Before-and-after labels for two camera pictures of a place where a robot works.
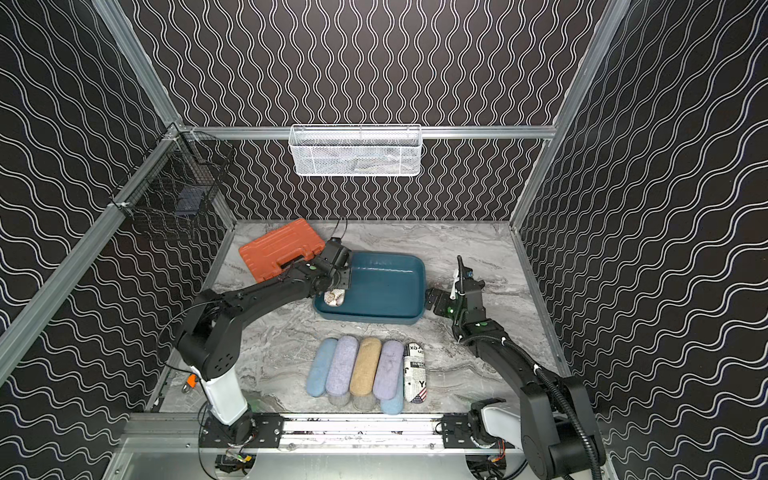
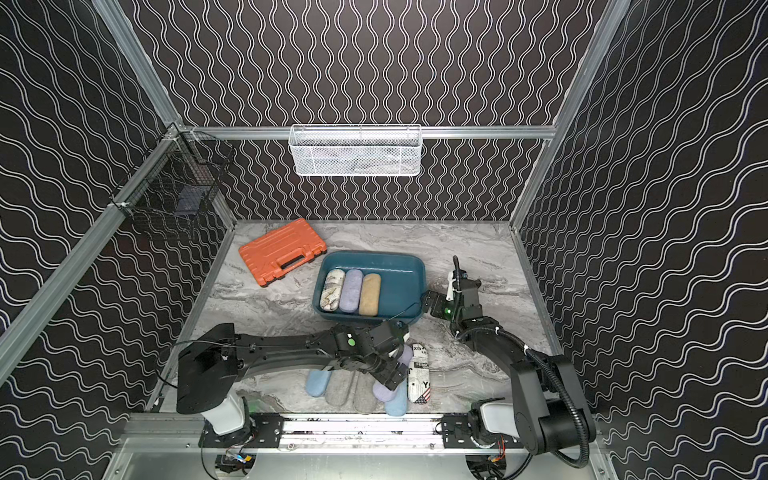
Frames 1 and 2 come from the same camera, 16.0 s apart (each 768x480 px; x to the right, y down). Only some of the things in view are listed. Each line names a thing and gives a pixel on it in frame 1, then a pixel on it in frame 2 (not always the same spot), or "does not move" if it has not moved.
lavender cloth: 341,366 → 351,293
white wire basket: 356,149 does not move
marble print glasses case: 334,297 does not move
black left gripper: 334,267 → 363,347
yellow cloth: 363,374 → 370,294
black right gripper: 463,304 does not move
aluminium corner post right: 611,23 does not move
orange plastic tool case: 282,248 does not move
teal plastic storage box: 387,288 does not move
